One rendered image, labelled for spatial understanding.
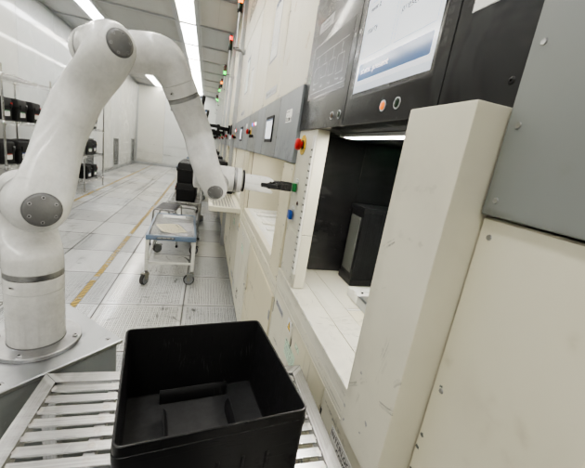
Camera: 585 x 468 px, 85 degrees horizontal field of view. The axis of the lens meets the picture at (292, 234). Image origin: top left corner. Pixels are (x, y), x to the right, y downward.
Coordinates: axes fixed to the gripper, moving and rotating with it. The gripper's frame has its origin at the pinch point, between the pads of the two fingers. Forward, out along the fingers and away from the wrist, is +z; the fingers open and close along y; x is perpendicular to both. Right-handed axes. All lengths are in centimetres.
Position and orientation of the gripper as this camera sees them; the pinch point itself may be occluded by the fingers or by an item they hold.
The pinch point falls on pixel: (285, 186)
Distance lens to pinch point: 116.3
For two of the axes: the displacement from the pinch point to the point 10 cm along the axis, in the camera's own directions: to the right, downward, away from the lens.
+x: 1.5, -9.6, -2.4
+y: 2.5, 2.7, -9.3
